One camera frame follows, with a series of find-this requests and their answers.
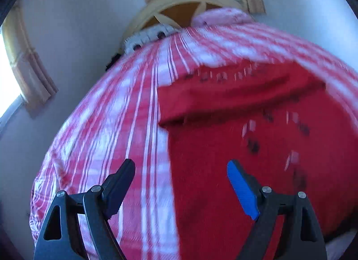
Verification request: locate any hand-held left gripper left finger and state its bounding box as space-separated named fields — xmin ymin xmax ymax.
xmin=34 ymin=158 xmax=136 ymax=260

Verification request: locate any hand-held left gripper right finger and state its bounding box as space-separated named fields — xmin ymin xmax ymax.
xmin=227 ymin=160 xmax=327 ymax=260

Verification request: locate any red knit sweater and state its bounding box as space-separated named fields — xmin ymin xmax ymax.
xmin=157 ymin=60 xmax=358 ymax=260

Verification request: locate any red plaid bedsheet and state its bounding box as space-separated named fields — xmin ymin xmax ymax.
xmin=29 ymin=22 xmax=358 ymax=260

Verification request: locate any dark object beside bed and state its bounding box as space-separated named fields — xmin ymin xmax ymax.
xmin=105 ymin=53 xmax=121 ymax=71

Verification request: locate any white patterned pillow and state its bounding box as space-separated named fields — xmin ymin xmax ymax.
xmin=123 ymin=23 xmax=182 ymax=53

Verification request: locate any tan side window curtain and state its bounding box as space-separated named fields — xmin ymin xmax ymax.
xmin=3 ymin=5 xmax=59 ymax=115

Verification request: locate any pink pillow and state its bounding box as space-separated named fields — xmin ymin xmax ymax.
xmin=193 ymin=8 xmax=255 ymax=27

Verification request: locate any side wall window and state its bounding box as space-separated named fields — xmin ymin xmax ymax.
xmin=0 ymin=25 xmax=26 ymax=134

